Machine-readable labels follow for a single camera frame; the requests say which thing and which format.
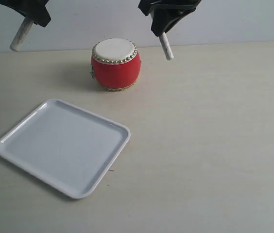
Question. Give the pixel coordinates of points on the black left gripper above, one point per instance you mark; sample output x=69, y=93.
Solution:
x=34, y=9

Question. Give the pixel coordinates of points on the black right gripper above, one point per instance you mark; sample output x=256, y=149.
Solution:
x=167, y=13

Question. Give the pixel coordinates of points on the white drumstick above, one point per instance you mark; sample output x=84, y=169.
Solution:
x=166, y=46
x=21, y=34

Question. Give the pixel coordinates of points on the red small drum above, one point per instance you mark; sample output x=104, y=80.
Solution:
x=115, y=64

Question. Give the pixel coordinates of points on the white plastic tray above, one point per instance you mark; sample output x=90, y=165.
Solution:
x=65, y=146

